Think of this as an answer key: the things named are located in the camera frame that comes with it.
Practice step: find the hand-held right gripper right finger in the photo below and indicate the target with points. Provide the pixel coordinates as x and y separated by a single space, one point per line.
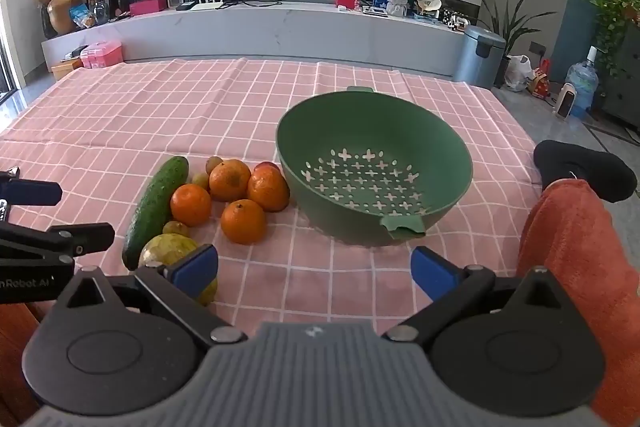
431 273

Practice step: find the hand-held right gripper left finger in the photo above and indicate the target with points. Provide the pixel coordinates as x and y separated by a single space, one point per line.
195 269

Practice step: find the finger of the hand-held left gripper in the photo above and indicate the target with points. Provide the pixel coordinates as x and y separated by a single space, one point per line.
35 193
75 239

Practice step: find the yellow-green round fruit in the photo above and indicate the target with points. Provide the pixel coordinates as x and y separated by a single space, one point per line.
165 249

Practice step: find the orange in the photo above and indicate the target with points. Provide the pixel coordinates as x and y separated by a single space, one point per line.
243 222
229 179
190 204
267 189

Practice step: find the green cucumber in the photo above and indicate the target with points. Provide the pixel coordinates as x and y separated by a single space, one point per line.
157 202

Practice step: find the green colander bowl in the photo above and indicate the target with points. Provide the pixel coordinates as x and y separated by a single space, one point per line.
375 167

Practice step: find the small red fruit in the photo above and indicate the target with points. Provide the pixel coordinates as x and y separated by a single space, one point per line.
267 166

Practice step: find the cardboard box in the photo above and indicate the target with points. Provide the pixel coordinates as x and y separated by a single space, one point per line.
66 69

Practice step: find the person's leg in red pants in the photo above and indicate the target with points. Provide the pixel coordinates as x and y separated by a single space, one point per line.
575 247

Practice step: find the pink plastic storage box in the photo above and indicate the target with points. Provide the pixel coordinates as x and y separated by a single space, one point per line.
102 55

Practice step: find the pink checked tablecloth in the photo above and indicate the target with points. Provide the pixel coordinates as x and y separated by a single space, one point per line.
175 117

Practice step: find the brown vase with dried flowers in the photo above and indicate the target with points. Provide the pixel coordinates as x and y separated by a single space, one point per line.
60 14

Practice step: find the blue snack bag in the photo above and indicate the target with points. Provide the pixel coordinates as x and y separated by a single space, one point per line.
81 17

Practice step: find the person's foot in black sock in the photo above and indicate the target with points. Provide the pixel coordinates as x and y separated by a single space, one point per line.
580 167

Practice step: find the white plastic bag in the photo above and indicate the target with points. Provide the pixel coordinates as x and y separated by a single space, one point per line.
517 74

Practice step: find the small white heater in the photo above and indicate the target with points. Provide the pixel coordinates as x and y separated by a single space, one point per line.
566 101

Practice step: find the red gift package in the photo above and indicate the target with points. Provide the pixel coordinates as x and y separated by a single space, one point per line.
540 82

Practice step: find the grey pedal trash can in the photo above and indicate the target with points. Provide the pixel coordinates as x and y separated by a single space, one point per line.
477 57

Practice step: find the small white device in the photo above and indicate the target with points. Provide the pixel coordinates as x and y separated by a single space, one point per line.
175 1

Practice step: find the blue water jug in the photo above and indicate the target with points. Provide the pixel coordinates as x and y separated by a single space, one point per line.
582 87

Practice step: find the grey television cabinet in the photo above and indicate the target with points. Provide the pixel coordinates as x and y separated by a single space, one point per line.
280 34

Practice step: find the snake plant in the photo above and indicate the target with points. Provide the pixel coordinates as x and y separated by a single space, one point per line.
505 32

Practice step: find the dark side cabinet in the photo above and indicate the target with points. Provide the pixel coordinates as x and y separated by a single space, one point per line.
627 87

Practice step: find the leafy green potted plant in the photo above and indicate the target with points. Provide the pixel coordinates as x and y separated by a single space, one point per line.
612 17

